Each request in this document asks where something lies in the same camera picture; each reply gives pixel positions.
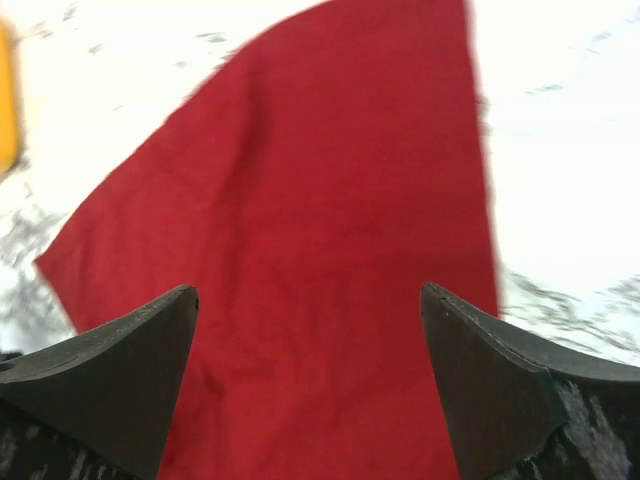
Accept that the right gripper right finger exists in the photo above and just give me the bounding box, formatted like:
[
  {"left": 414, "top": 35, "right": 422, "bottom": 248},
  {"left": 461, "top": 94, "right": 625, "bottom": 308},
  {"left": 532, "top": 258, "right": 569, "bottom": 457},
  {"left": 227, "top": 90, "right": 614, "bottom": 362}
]
[{"left": 421, "top": 284, "right": 639, "bottom": 480}]

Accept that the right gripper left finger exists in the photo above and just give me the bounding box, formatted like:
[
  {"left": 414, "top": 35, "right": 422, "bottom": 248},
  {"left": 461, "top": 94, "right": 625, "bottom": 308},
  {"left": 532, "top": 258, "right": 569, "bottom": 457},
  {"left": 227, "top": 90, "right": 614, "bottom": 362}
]
[{"left": 1, "top": 286, "right": 199, "bottom": 479}]

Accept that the red t-shirt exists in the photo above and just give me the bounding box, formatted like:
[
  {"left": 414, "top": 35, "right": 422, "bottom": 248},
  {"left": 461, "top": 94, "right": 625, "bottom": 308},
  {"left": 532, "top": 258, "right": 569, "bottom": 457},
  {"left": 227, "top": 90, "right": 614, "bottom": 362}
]
[{"left": 38, "top": 1, "right": 497, "bottom": 480}]

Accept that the yellow plastic basket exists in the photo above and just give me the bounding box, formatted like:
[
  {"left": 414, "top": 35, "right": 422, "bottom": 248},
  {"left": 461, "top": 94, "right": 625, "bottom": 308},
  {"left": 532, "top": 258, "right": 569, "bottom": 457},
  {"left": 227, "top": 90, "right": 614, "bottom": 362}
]
[{"left": 0, "top": 20, "right": 22, "bottom": 174}]

